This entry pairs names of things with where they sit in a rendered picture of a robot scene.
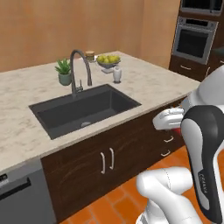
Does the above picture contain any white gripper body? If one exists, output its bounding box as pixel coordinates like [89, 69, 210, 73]
[151, 107, 186, 131]

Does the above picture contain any dark wood drawer front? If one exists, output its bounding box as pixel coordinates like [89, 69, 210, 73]
[158, 129, 184, 149]
[159, 142, 186, 168]

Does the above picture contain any dark wood cupboard door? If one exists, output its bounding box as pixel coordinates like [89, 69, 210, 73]
[40, 136, 109, 224]
[106, 115, 161, 196]

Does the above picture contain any dark wood cupboard under oven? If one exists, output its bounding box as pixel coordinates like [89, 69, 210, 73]
[168, 54, 212, 82]

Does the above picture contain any grey bowl of yellow-green fruit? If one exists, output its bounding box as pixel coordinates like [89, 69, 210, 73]
[95, 53, 122, 74]

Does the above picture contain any dark grey sink basin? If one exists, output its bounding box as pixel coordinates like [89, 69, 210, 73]
[28, 83, 143, 141]

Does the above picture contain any glass jar with wooden lid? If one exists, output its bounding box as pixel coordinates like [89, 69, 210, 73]
[85, 50, 96, 63]

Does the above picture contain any dark grey curved tap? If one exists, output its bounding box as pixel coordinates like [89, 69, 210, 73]
[69, 49, 94, 96]

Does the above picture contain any green plant in pot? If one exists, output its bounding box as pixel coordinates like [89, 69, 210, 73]
[54, 58, 74, 87]

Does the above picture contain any steel microwave oven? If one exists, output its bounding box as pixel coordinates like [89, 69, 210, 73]
[178, 0, 224, 18]

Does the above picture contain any grey dishwasher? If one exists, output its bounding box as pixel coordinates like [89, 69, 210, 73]
[0, 157, 58, 224]

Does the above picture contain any silver cupboard door handle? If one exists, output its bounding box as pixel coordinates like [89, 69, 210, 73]
[108, 147, 116, 171]
[100, 151, 106, 175]

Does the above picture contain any steel wall oven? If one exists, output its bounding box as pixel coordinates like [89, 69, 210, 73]
[171, 16, 220, 66]

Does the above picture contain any black dishwasher handle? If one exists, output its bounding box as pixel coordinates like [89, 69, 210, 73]
[0, 177, 32, 201]

